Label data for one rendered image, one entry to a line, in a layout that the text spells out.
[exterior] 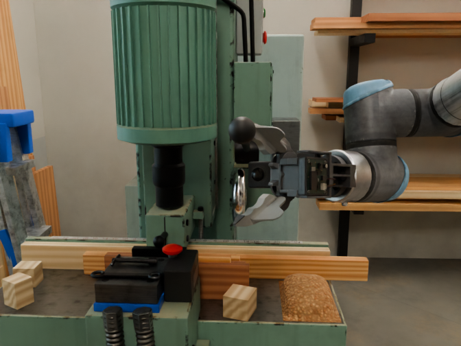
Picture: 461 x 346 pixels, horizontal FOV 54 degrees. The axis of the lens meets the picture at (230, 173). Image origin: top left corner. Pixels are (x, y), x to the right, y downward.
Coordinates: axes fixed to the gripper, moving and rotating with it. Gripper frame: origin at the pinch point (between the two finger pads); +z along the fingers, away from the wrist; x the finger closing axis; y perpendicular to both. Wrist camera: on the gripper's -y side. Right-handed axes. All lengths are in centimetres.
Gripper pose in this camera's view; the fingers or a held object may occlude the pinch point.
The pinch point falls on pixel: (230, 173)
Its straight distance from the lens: 65.6
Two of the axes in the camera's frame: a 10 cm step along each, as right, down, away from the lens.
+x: -0.2, 10.0, -0.3
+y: 6.0, -0.1, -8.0
